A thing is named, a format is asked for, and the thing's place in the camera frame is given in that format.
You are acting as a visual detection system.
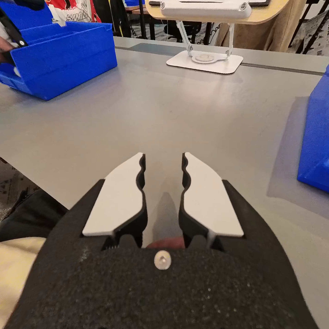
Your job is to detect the white and wooden book stand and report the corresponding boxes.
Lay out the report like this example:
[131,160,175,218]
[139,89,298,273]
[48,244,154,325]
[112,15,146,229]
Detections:
[145,0,289,75]

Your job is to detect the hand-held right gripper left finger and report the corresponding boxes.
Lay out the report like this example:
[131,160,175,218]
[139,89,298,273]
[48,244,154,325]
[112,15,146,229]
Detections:
[82,153,148,237]

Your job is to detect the black garment with yellow trim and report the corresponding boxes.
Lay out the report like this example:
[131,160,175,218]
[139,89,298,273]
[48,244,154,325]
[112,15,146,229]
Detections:
[93,0,131,38]

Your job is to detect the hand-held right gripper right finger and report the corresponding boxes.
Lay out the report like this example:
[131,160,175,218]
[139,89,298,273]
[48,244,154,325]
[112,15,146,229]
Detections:
[179,152,245,239]

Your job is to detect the newspaper sheet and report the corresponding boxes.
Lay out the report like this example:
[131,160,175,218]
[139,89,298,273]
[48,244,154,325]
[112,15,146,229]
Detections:
[293,9,329,57]

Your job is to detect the person's black pants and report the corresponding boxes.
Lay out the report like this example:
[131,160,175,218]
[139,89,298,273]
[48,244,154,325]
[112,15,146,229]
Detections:
[0,189,68,242]

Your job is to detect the wooden top office table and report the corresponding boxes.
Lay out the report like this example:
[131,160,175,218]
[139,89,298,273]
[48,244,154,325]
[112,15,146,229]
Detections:
[125,5,156,40]

